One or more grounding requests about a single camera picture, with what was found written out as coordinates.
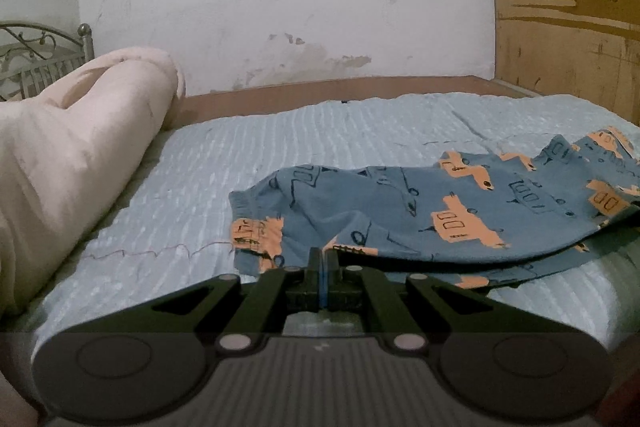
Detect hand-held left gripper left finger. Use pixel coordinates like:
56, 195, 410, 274
125, 249, 324, 354

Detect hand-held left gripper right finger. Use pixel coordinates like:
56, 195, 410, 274
326, 249, 526, 354

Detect blue pants with orange print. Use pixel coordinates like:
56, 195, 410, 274
228, 127, 640, 293

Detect light blue bed sheet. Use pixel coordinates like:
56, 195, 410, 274
30, 93, 640, 358

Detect rolled cream blanket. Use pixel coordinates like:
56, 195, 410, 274
0, 47, 187, 323

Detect metal bed headboard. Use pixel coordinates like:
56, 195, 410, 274
0, 23, 96, 102

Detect brown wooden bed frame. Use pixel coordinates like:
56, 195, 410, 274
170, 75, 546, 130

